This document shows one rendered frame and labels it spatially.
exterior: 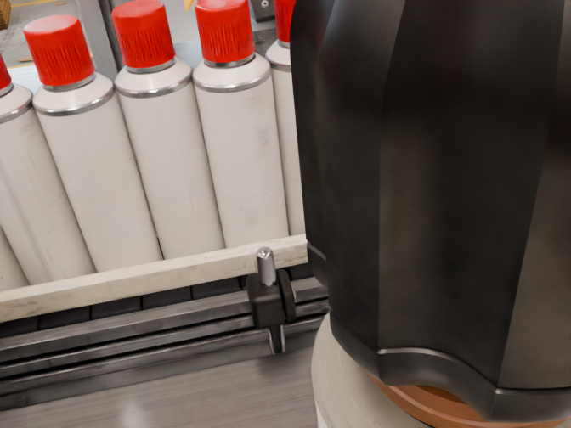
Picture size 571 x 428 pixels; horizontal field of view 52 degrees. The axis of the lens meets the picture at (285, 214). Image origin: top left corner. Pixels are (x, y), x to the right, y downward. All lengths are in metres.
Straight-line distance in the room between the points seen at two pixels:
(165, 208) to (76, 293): 0.09
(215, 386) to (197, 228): 0.12
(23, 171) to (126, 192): 0.07
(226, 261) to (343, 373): 0.28
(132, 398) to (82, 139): 0.17
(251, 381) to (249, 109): 0.17
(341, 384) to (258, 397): 0.23
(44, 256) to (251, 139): 0.17
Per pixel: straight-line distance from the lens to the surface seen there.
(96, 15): 0.52
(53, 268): 0.46
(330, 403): 0.16
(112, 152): 0.41
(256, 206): 0.42
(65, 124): 0.39
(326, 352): 0.17
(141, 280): 0.44
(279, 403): 0.39
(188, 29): 1.15
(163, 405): 0.40
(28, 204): 0.43
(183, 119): 0.40
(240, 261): 0.43
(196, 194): 0.43
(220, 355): 0.48
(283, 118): 0.41
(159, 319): 0.45
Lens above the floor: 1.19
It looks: 37 degrees down
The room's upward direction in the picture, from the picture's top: 6 degrees counter-clockwise
